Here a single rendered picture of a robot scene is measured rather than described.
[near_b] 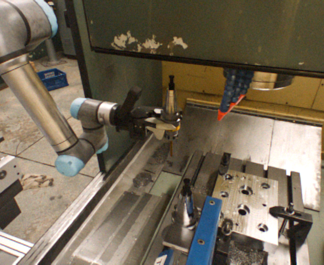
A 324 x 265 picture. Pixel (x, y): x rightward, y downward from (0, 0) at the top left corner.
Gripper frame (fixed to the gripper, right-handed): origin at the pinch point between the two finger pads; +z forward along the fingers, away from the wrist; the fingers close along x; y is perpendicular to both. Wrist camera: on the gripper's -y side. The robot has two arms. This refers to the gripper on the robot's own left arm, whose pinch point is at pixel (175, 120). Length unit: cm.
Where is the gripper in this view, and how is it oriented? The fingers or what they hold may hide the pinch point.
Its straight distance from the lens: 72.0
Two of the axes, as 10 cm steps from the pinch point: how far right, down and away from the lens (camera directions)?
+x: -3.5, 5.1, -7.8
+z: 9.4, 1.8, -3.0
